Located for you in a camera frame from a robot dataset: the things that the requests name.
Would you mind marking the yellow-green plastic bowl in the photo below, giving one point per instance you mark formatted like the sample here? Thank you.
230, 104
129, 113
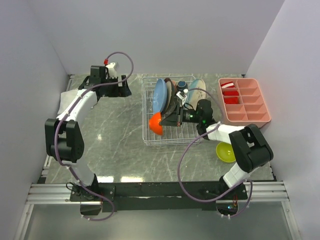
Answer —
225, 153

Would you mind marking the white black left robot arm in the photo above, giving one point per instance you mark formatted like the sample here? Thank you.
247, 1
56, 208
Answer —
63, 137

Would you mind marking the light blue plate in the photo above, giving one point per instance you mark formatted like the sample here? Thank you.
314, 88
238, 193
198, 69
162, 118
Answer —
159, 96

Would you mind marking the pink compartment organizer tray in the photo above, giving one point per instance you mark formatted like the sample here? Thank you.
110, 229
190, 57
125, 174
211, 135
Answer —
251, 107

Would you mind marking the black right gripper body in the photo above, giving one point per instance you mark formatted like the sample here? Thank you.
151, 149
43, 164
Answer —
191, 116

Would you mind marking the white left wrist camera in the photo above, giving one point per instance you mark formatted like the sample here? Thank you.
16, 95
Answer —
111, 68

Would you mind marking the aluminium frame rail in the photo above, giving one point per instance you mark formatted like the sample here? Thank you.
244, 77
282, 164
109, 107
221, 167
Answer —
116, 152

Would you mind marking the red white cup in tray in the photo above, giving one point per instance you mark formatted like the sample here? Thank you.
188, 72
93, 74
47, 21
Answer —
229, 84

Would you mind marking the brown rimmed plate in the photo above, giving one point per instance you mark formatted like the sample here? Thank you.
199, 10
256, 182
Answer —
171, 92

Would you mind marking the white folded cloth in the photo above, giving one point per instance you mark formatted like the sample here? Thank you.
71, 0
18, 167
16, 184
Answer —
66, 102

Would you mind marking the white wire dish rack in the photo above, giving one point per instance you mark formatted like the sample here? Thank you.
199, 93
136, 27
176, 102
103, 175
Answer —
172, 135

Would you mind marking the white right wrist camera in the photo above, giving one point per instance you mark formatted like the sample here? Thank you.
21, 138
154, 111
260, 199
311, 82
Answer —
182, 96

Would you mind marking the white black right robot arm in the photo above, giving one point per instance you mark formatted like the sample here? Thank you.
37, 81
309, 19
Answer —
250, 148

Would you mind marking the dark blue mug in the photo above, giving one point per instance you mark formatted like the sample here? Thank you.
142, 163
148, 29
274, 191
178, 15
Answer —
181, 86

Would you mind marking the orange plastic bowl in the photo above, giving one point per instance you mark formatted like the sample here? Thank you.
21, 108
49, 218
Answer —
154, 124

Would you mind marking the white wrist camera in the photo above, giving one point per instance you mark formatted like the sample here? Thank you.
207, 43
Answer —
111, 68
182, 96

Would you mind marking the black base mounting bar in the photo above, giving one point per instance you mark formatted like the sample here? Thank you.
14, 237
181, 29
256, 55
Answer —
139, 196

